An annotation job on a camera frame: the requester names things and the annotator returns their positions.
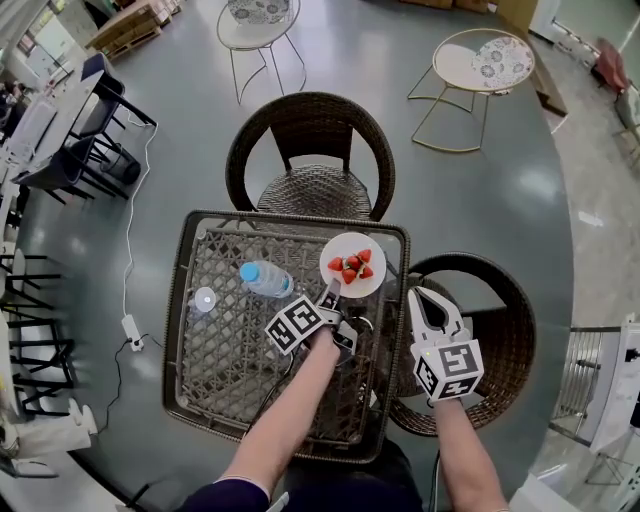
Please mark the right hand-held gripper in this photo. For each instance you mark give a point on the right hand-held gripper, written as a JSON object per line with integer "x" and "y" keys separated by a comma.
{"x": 450, "y": 367}

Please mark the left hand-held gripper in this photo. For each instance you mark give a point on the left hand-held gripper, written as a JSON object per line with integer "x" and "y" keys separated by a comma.
{"x": 295, "y": 322}

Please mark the white plate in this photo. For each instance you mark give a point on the white plate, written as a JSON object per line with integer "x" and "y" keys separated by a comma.
{"x": 350, "y": 245}

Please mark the person's left forearm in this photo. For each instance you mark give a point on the person's left forearm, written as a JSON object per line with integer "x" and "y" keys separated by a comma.
{"x": 295, "y": 410}

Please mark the person's right forearm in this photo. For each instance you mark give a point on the person's right forearm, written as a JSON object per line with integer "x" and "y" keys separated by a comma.
{"x": 462, "y": 450}

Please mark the red strawberry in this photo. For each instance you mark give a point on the red strawberry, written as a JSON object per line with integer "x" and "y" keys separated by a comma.
{"x": 354, "y": 261}
{"x": 335, "y": 264}
{"x": 349, "y": 276}
{"x": 367, "y": 272}
{"x": 365, "y": 255}

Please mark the clear blue-capped water bottle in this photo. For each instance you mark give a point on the clear blue-capped water bottle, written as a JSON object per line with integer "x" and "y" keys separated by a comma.
{"x": 267, "y": 280}

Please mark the dark wicker armchair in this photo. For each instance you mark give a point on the dark wicker armchair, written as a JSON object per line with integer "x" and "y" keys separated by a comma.
{"x": 500, "y": 325}
{"x": 310, "y": 130}

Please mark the wicker glass-top table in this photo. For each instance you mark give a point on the wicker glass-top table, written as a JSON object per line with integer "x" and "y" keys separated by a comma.
{"x": 225, "y": 350}

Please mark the small clear white-capped bottle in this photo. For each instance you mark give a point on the small clear white-capped bottle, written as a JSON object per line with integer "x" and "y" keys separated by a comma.
{"x": 205, "y": 299}

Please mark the person's dark trousers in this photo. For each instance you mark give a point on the person's dark trousers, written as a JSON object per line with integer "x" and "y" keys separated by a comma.
{"x": 350, "y": 480}

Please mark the white power strip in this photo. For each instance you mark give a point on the white power strip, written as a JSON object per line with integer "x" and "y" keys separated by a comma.
{"x": 131, "y": 330}

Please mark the person's dark sleeve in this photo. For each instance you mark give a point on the person's dark sleeve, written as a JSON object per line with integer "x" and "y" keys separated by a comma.
{"x": 225, "y": 495}

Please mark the black waste bin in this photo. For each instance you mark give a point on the black waste bin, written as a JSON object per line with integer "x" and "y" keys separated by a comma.
{"x": 124, "y": 165}

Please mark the dark blue chair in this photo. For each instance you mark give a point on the dark blue chair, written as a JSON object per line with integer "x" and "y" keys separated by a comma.
{"x": 60, "y": 167}
{"x": 100, "y": 75}

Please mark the pink chair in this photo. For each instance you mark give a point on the pink chair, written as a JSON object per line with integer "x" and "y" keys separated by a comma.
{"x": 611, "y": 62}

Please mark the white office desk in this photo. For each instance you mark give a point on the white office desk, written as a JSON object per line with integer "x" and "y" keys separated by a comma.
{"x": 55, "y": 107}

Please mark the wooden pallet stack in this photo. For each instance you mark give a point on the wooden pallet stack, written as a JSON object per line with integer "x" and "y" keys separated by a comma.
{"x": 130, "y": 25}

